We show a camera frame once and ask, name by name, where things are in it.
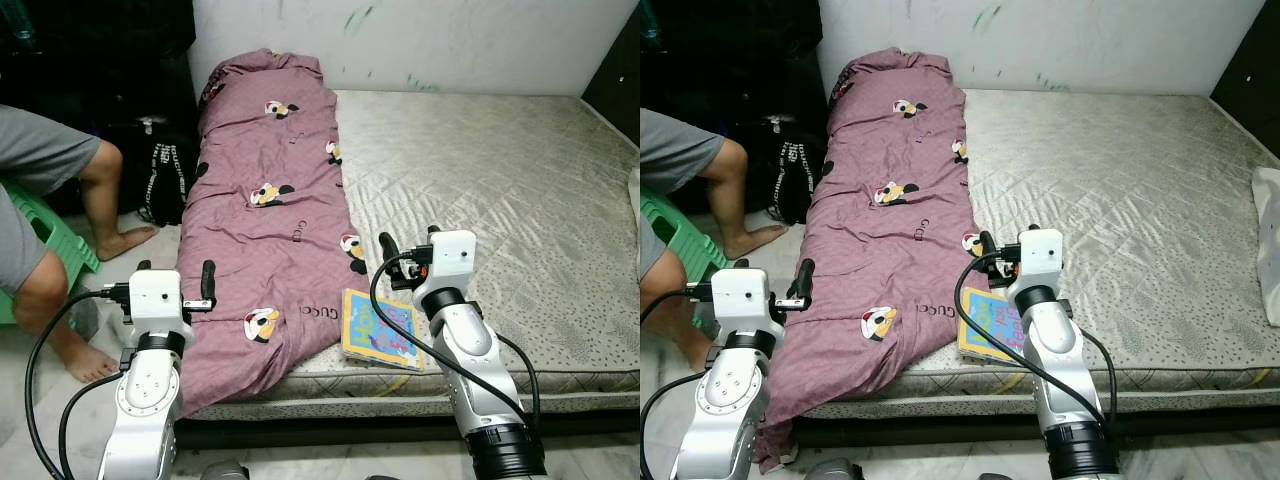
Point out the blue yellow children's book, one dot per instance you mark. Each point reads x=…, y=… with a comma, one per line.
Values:
x=985, y=325
x=375, y=330

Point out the white pillow with tree print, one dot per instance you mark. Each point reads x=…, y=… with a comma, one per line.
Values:
x=1268, y=240

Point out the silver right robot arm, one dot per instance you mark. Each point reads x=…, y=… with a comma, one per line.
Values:
x=465, y=350
x=1050, y=340

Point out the green plastic stool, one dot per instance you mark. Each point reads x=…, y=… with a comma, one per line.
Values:
x=690, y=235
x=65, y=245

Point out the purple cartoon print blanket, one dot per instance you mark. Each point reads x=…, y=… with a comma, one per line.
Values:
x=260, y=240
x=880, y=240

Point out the black backpack with white print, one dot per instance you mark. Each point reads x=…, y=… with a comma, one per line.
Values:
x=795, y=175
x=165, y=180

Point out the quilted grey dotted mattress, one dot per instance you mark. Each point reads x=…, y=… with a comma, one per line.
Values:
x=520, y=200
x=1130, y=200

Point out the person in grey shorts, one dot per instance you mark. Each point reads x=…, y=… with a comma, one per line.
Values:
x=675, y=150
x=40, y=150

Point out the silver robot left leg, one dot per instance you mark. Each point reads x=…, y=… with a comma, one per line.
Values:
x=225, y=472
x=832, y=471

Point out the black bed base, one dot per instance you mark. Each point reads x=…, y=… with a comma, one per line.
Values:
x=330, y=430
x=930, y=430

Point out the dark grey tufted headboard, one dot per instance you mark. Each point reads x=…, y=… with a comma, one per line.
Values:
x=1250, y=70
x=615, y=80

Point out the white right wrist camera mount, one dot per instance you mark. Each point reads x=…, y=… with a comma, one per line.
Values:
x=1040, y=255
x=450, y=258

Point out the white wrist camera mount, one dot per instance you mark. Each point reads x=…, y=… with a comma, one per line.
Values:
x=1040, y=255
x=450, y=258
x=155, y=298
x=740, y=298

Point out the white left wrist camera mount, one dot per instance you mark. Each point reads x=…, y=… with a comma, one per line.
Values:
x=155, y=298
x=740, y=298

